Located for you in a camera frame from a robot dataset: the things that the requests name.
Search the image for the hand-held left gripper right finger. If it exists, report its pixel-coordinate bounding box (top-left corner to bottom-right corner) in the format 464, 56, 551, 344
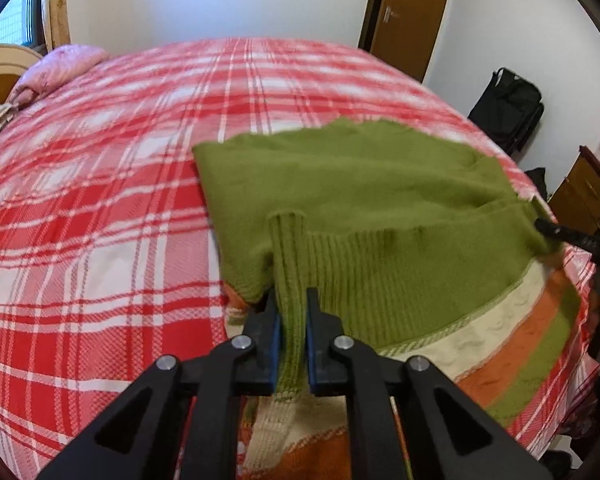
305, 287, 553, 480

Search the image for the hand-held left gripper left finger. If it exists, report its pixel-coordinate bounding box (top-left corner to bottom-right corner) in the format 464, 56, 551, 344
37, 292, 283, 480

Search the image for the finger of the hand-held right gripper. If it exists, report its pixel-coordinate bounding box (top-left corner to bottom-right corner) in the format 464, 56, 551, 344
535, 217, 600, 252

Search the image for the green knitted sweater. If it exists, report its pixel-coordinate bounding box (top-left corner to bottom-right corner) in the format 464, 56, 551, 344
192, 119, 583, 480

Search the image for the brown wooden cabinet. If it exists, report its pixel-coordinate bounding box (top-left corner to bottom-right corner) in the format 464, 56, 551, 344
547, 145, 600, 236

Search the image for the black bag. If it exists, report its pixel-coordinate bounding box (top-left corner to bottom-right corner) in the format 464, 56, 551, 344
525, 167, 548, 198

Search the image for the black folded stroller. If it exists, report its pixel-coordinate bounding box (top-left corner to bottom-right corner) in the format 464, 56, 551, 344
467, 67, 545, 153

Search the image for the red plaid bed sheet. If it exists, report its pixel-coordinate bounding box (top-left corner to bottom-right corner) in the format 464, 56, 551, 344
0, 36, 600, 480

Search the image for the brown wooden door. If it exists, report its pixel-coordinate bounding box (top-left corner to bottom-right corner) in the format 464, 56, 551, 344
358, 0, 455, 83

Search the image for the pink pillow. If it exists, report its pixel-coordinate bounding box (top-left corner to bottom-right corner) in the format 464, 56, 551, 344
5, 45, 112, 106

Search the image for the cream wooden headboard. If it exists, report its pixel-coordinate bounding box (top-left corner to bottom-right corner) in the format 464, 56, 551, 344
0, 44, 43, 111

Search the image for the narrow cream patterned curtain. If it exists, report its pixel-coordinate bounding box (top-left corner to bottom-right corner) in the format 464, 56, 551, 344
42, 0, 72, 53

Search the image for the window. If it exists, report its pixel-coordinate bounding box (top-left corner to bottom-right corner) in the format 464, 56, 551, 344
0, 0, 43, 48

